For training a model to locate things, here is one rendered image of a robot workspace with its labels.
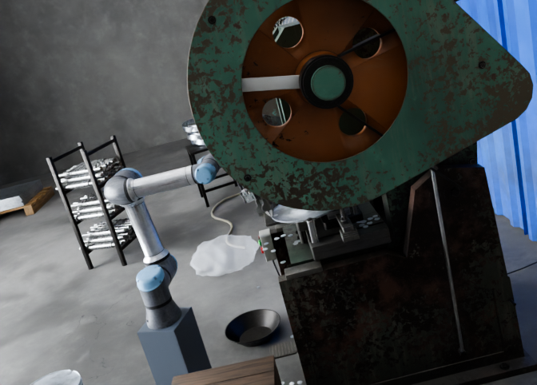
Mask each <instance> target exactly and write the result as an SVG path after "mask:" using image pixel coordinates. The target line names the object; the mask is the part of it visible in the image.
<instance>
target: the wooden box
mask: <svg viewBox="0 0 537 385"><path fill-rule="evenodd" d="M171 385H282V384H281V381H280V376H279V373H278V370H277V367H276V362H275V357H274V355H271V356H266V357H263V358H259V359H252V360H248V361H244V362H240V363H233V364H229V365H225V366H221V367H215V368H211V369H207V370H203V371H196V372H192V373H188V374H184V375H178V376H174V377H173V381H172V384H171Z"/></svg>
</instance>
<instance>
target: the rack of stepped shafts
mask: <svg viewBox="0 0 537 385"><path fill-rule="evenodd" d="M110 138H111V140H110V141H107V142H106V143H104V144H102V145H99V146H98V147H97V148H95V149H92V150H90V151H89V152H87V151H86V150H85V147H84V145H83V142H82V141H81V142H78V147H76V148H74V149H71V150H70V151H68V152H66V153H63V154H62V155H60V156H58V157H55V158H54V159H52V157H47V158H46V160H47V162H48V165H49V167H50V171H51V172H52V175H53V177H54V181H55V183H56V185H57V188H56V190H58V191H59V193H60V196H61V198H62V202H63V204H64V206H65V209H66V212H67V214H68V217H69V219H70V223H71V224H72V227H73V230H74V233H75V235H76V237H77V240H78V243H79V245H80V248H79V249H80V250H82V254H83V256H84V258H85V261H86V264H87V267H88V269H89V270H90V269H93V264H92V262H91V259H90V256H89V254H90V253H91V252H92V251H93V250H97V249H103V248H113V247H115V248H116V249H117V254H118V256H119V258H120V261H121V265H122V266H126V265H127V262H126V259H125V256H124V253H123V251H122V250H123V249H124V248H126V247H127V246H128V245H129V244H130V243H131V242H132V241H134V240H135V239H136V238H137V235H136V233H135V231H134V229H133V226H132V224H131V222H130V219H127V218H122V219H116V220H113V218H115V217H116V216H117V215H119V214H120V213H121V212H123V211H124V210H125V208H124V207H122V206H120V205H116V204H112V203H110V202H109V201H108V200H107V199H106V198H105V194H104V191H101V188H102V187H104V186H105V184H106V182H107V181H108V180H109V179H110V178H112V177H113V176H114V175H115V174H116V173H117V172H118V171H120V170H122V169H125V168H126V167H125V162H124V160H123V157H122V155H121V150H120V148H119V145H118V143H117V138H116V136H115V135H113V136H111V137H110ZM112 143H113V147H114V150H115V152H116V154H117V159H118V162H116V161H117V159H116V158H115V157H114V158H110V159H100V160H95V161H90V158H89V156H90V155H91V154H93V153H96V152H97V151H99V150H100V149H103V148H105V147H106V146H108V145H110V144H112ZM79 149H80V151H81V154H82V157H83V160H84V162H82V163H80V164H79V165H74V166H73V167H72V168H71V169H67V170H66V171H65V172H63V173H61V174H58V171H57V170H56V167H55V165H54V162H55V161H58V160H60V159H62V158H63V157H66V156H68V155H70V154H71V153H74V152H76V151H78V150H79ZM115 166H117V167H115ZM60 177H65V178H62V179H61V180H60ZM103 181H104V182H103ZM101 182H102V183H101ZM62 183H66V184H65V185H63V184H62ZM91 185H92V186H93V188H94V191H95V192H92V193H91V194H88V195H85V196H84V197H81V198H80V201H78V202H74V204H72V205H71V207H78V208H77V210H74V211H72V209H71V207H70V203H69V201H68V199H67V196H66V194H67V193H69V192H70V191H72V190H74V189H80V188H85V187H90V186H91ZM74 213H77V214H76V215H74ZM102 217H105V221H101V223H98V224H94V226H91V227H90V228H91V231H87V233H85V234H82V235H81V233H80V230H79V228H78V224H80V223H81V222H82V221H83V220H90V219H96V218H102ZM82 236H83V237H84V236H88V237H87V238H86V240H83V239H82ZM85 243H88V244H85Z"/></svg>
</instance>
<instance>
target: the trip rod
mask: <svg viewBox="0 0 537 385"><path fill-rule="evenodd" d="M431 175H432V183H433V188H434V193H435V199H436V207H437V212H438V217H439V223H440V231H441V236H442V241H443V247H444V255H445V260H446V265H447V274H448V279H449V284H450V289H451V298H452V303H453V309H454V314H455V323H456V328H457V333H458V338H459V348H458V352H459V353H460V355H461V356H462V357H465V356H466V355H467V352H466V351H465V350H464V349H463V339H462V334H461V329H460V324H459V315H458V310H457V305H456V299H455V290H454V285H453V280H452V275H451V266H450V261H449V255H448V247H447V241H446V236H445V231H444V223H443V217H442V212H441V207H440V198H439V193H438V188H437V183H436V173H435V172H433V171H432V170H431Z"/></svg>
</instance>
